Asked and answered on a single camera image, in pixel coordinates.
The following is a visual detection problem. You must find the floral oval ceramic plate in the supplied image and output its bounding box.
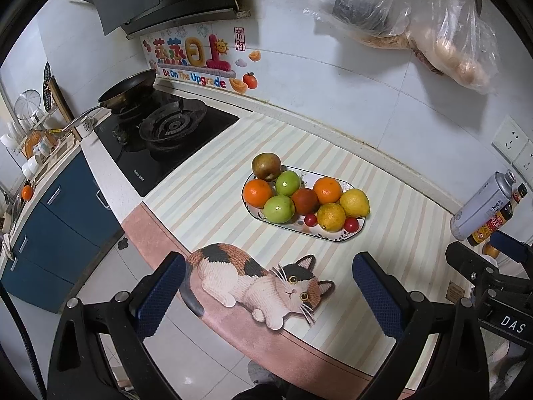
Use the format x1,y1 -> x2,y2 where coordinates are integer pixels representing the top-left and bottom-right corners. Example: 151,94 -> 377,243
242,166 -> 367,243

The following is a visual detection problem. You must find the brown russet fruit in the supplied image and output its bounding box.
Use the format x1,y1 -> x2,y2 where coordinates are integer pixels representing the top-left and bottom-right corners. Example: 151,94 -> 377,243
252,153 -> 283,182

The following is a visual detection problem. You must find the white mug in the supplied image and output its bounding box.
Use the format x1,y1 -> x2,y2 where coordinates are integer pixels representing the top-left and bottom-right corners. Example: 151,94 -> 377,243
75,117 -> 96,138

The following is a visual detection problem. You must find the dark red-orange fruit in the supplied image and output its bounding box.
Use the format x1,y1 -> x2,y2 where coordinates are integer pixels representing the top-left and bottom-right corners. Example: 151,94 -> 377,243
290,187 -> 320,215

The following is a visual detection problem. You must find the black cable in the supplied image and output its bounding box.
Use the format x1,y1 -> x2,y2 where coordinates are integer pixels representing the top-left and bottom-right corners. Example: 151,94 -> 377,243
0,279 -> 46,400

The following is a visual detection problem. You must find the white wall socket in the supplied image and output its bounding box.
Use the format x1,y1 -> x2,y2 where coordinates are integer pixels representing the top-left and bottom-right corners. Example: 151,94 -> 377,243
491,114 -> 533,163

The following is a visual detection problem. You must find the colourful wall sticker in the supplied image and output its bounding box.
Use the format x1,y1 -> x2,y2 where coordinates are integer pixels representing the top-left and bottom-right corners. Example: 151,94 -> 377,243
142,27 -> 261,92

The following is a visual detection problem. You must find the large orange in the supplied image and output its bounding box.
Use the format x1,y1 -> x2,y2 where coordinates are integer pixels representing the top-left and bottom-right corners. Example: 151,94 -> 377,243
313,177 -> 343,205

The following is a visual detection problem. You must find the green plum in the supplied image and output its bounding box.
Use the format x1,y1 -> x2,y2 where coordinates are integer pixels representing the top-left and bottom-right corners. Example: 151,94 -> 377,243
275,170 -> 301,197
263,195 -> 295,224

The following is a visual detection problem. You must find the yellow lemon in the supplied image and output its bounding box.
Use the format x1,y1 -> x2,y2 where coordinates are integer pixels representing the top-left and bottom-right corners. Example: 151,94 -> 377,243
339,189 -> 371,218

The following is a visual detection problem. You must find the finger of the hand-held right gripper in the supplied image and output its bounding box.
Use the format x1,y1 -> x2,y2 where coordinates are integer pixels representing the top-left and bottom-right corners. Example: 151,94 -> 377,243
489,231 -> 533,264
445,242 -> 506,296

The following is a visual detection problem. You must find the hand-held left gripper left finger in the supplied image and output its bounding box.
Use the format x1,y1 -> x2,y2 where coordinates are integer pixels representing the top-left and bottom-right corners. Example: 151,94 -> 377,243
47,251 -> 187,400

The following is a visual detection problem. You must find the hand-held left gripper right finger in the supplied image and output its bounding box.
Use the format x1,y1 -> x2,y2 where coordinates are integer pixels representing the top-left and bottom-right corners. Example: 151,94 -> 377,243
352,251 -> 492,400

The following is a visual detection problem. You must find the plastic bag with pale meat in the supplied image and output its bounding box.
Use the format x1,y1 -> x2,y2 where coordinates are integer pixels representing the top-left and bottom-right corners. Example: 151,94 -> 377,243
406,0 -> 500,94

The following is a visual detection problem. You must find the black gas hob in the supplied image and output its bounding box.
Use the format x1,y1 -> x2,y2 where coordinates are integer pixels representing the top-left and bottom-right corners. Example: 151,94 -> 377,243
94,83 -> 240,198

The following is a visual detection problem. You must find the silver gas canister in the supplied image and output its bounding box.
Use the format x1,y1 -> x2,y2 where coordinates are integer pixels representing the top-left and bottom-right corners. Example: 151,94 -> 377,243
450,170 -> 517,241

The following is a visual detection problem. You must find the metal strainer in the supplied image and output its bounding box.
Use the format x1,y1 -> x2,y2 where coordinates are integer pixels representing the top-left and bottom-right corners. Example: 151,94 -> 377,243
14,89 -> 42,121

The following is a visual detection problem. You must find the yellow-green speckled citrus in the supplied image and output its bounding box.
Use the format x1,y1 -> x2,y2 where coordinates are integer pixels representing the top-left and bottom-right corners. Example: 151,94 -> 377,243
317,202 -> 347,232

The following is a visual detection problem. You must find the black frying pan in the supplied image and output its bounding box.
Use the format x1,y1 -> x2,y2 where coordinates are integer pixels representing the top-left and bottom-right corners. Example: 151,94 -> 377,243
62,69 -> 157,134

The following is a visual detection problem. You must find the round burner grate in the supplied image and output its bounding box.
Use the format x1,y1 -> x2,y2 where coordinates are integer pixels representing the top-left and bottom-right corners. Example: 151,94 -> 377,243
139,99 -> 208,144

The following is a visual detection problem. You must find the plastic bag with dark contents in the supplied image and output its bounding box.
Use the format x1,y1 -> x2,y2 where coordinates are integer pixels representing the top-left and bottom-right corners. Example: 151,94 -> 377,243
297,0 -> 413,48

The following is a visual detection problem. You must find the dish rack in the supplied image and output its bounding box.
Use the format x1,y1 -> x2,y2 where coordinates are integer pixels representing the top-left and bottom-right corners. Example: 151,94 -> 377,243
0,104 -> 69,167

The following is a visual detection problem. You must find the blue kitchen cabinet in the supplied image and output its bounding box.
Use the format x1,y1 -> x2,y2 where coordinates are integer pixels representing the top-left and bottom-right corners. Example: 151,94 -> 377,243
0,150 -> 123,313

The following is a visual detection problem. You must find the dark sauce bottle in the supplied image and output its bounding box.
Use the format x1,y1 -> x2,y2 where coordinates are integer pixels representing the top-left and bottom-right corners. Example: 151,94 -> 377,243
466,183 -> 529,247

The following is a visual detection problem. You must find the wooden cutting board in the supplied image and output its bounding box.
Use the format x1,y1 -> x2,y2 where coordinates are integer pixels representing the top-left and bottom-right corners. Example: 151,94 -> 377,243
48,76 -> 76,121

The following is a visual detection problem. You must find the striped cat-print mat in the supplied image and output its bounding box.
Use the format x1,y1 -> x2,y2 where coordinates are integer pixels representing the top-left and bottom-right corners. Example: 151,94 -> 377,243
121,114 -> 479,392

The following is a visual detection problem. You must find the orange tangerine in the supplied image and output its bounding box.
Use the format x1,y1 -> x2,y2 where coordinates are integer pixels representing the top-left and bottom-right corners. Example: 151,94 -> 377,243
244,178 -> 274,209

